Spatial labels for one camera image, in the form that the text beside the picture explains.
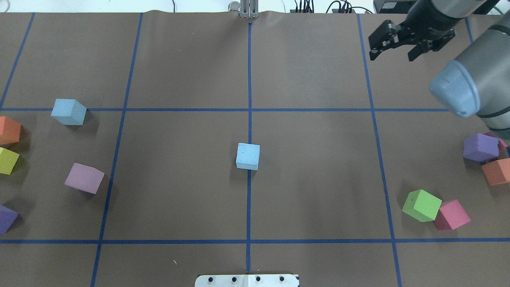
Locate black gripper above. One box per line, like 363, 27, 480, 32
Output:
368, 0, 456, 62

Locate light blue block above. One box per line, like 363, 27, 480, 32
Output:
235, 142, 261, 171
51, 98, 87, 126

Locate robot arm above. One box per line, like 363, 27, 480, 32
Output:
369, 0, 510, 140

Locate black power strip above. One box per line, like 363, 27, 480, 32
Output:
289, 0, 355, 14

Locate purple foam block right side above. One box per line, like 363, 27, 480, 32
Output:
463, 133, 499, 162

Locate purple foam block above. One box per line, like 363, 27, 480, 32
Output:
0, 205, 19, 234
463, 133, 499, 162

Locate magenta foam block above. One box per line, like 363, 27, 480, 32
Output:
484, 132, 509, 149

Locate orange foam block right side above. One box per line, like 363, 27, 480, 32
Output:
481, 158, 510, 187

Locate orange foam block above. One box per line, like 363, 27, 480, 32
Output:
481, 158, 510, 187
0, 116, 22, 145

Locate green foam block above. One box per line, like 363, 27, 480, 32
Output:
402, 189, 442, 223

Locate small metal cylinder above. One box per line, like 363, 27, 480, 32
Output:
228, 1, 241, 12

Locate dark pink foam block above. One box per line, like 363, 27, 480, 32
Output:
433, 199, 471, 231

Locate light pink foam block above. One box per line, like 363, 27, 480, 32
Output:
64, 162, 104, 195

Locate orange foam block left side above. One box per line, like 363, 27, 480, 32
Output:
0, 116, 22, 145

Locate yellow foam block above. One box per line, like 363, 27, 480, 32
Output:
0, 147, 20, 175

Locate purple foam block left side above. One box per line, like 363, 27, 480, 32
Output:
0, 205, 19, 234

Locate aluminium frame post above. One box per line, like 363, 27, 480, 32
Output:
239, 0, 260, 19

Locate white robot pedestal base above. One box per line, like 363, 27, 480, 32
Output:
194, 274, 300, 287

